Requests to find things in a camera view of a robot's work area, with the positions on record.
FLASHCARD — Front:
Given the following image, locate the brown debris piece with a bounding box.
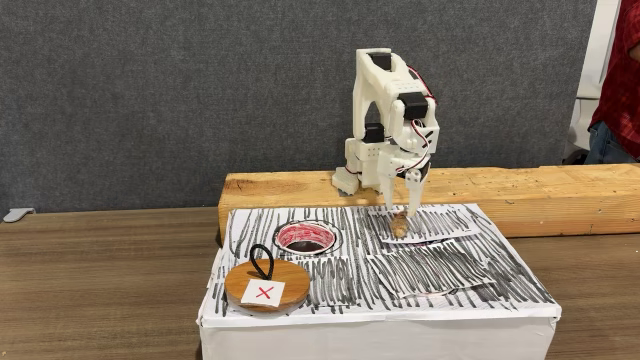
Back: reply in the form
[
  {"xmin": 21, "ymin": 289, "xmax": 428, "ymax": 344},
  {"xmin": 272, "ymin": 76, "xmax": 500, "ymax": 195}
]
[{"xmin": 389, "ymin": 209, "xmax": 411, "ymax": 239}]

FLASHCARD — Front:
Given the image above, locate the scribbled paper sheet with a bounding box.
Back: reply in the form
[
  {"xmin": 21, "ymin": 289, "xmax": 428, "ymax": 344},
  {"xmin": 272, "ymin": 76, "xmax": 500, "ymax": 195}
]
[
  {"xmin": 367, "ymin": 203, "xmax": 482, "ymax": 245},
  {"xmin": 365, "ymin": 238, "xmax": 497, "ymax": 300}
]

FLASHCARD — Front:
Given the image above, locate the wooden beam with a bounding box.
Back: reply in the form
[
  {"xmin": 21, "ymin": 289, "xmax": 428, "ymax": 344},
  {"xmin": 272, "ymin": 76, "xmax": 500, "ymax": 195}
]
[{"xmin": 217, "ymin": 162, "xmax": 640, "ymax": 246}]

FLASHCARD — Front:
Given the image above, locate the round wooden lid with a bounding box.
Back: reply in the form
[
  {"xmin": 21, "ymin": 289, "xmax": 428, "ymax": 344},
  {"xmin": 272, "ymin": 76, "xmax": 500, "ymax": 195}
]
[{"xmin": 224, "ymin": 258, "xmax": 312, "ymax": 315}]

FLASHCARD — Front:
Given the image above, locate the white box with black scribbles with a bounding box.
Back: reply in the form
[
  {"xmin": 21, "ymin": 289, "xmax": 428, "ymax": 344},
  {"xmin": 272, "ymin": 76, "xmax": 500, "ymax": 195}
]
[{"xmin": 196, "ymin": 202, "xmax": 563, "ymax": 360}]

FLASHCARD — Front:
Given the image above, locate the paper with red cross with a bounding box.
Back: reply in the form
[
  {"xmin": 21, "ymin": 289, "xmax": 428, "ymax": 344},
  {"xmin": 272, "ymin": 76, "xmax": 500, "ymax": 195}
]
[{"xmin": 240, "ymin": 278, "xmax": 286, "ymax": 308}]

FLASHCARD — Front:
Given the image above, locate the person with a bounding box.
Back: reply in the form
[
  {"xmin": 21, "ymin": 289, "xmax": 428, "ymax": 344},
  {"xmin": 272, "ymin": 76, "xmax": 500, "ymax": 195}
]
[{"xmin": 583, "ymin": 0, "xmax": 640, "ymax": 165}]

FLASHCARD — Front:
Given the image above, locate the grey plastic clip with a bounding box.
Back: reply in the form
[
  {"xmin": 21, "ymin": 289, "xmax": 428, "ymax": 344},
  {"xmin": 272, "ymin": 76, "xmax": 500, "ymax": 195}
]
[{"xmin": 2, "ymin": 207, "xmax": 37, "ymax": 224}]

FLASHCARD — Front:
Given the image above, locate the red white wrist cable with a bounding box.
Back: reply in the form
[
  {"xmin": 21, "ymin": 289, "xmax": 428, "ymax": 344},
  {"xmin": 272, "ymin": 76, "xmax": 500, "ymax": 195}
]
[{"xmin": 394, "ymin": 118, "xmax": 432, "ymax": 175}]

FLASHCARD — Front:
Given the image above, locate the red black arm cable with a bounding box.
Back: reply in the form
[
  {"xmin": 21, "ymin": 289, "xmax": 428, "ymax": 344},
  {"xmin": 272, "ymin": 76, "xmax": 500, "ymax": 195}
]
[{"xmin": 407, "ymin": 64, "xmax": 437, "ymax": 104}]

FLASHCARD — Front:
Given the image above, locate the black cord loop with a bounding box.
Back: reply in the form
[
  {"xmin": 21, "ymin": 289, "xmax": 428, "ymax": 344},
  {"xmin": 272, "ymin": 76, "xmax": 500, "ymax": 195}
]
[{"xmin": 249, "ymin": 243, "xmax": 276, "ymax": 281}]

